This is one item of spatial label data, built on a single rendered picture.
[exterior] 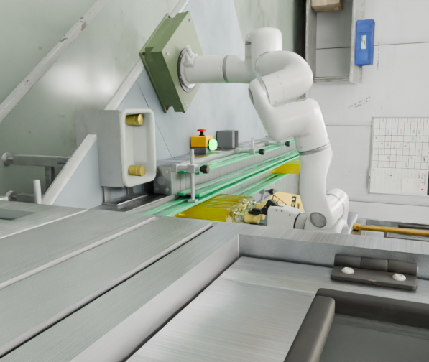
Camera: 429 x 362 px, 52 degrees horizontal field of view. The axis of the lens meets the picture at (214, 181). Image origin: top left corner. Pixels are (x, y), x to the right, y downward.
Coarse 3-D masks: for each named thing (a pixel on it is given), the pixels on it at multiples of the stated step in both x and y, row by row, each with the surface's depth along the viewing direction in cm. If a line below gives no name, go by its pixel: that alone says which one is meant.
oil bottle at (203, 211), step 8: (192, 208) 142; (200, 208) 140; (208, 208) 139; (216, 208) 138; (224, 208) 138; (232, 208) 138; (176, 216) 144; (184, 216) 143; (192, 216) 142; (200, 216) 141; (208, 216) 140; (216, 216) 139; (224, 216) 138; (232, 216) 137
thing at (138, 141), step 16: (128, 112) 124; (144, 112) 132; (128, 128) 137; (144, 128) 138; (128, 144) 137; (144, 144) 139; (128, 160) 138; (144, 160) 140; (128, 176) 136; (144, 176) 138
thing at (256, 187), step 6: (276, 174) 249; (282, 174) 248; (288, 174) 252; (264, 180) 228; (270, 180) 226; (276, 180) 228; (252, 186) 210; (258, 186) 210; (264, 186) 210; (234, 192) 194; (240, 192) 195; (246, 192) 194; (252, 192) 194
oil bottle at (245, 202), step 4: (216, 196) 155; (220, 196) 155; (220, 200) 150; (224, 200) 150; (228, 200) 149; (232, 200) 149; (236, 200) 148; (240, 200) 148; (244, 200) 148; (248, 200) 150; (244, 204) 147; (248, 204) 148; (248, 208) 148
